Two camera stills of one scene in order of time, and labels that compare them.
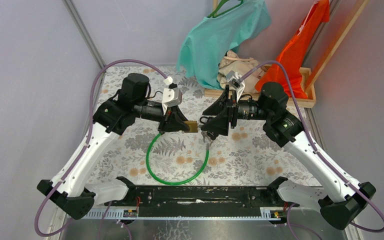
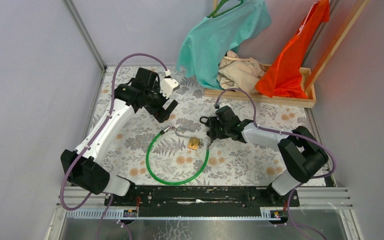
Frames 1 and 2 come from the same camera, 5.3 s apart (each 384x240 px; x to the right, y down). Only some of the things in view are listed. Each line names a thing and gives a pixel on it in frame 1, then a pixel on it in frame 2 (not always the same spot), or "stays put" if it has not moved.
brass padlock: (193, 126) to (193, 143)
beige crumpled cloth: (249, 69) stays put
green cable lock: (157, 179) stays put
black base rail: (180, 197) stays put
